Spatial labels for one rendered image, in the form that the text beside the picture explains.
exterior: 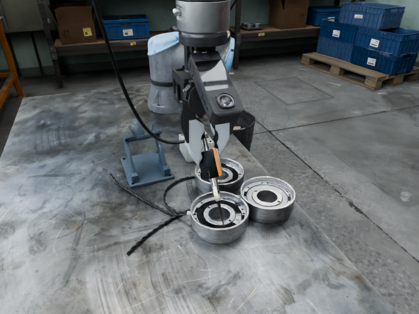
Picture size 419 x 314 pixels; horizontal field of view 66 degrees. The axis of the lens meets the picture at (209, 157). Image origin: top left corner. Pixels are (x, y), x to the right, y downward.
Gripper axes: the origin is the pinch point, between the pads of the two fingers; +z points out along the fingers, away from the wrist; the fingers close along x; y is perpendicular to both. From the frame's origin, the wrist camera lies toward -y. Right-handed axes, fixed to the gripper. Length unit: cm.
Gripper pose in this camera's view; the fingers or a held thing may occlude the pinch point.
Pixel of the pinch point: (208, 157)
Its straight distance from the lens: 55.3
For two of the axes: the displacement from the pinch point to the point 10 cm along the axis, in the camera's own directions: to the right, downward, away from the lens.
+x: -9.2, 2.0, -3.3
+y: -3.9, -4.8, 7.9
